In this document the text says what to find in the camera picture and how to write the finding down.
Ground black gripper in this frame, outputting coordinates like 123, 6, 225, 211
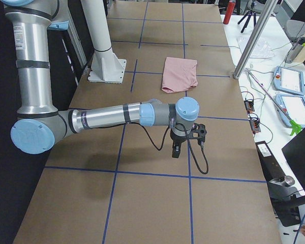
170, 131, 187, 158

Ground pink Snoopy t-shirt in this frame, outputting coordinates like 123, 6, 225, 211
162, 57, 198, 94

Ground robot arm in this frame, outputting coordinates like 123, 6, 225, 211
3, 1, 206, 158

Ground small circuit board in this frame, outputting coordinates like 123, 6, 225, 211
249, 117, 261, 135
244, 100, 255, 113

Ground black box with label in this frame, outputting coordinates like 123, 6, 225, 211
255, 141, 286, 181

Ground black monitor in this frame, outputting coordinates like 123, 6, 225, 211
282, 128, 305, 190

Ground lower teach pendant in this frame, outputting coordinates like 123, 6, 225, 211
275, 94, 305, 128

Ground teach pendant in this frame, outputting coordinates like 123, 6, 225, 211
273, 66, 305, 96
275, 94, 305, 128

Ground clear plastic bag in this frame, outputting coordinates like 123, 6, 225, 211
237, 36, 275, 58

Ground upper teach pendant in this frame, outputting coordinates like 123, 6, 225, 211
273, 66, 305, 96

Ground red cylinder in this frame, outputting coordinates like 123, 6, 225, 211
223, 0, 236, 24

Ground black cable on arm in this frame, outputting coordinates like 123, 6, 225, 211
132, 121, 209, 175

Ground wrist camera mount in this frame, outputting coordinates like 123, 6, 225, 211
189, 123, 207, 148

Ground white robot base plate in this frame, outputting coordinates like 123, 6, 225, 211
81, 0, 127, 83

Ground black camera tripod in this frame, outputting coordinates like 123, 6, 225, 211
237, 0, 257, 33

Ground aluminium frame post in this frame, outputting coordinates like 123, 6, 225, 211
233, 0, 278, 79

